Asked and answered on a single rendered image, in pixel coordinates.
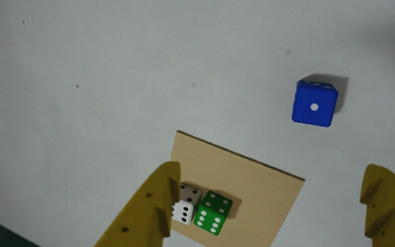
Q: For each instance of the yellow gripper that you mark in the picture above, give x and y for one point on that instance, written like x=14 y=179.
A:
x=146 y=218

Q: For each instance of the blue die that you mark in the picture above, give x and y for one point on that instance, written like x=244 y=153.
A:
x=314 y=103

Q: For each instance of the tan flat mat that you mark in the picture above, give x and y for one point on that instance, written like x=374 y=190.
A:
x=261 y=195

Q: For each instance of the green die with white pips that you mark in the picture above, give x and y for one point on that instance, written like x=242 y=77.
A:
x=212 y=213

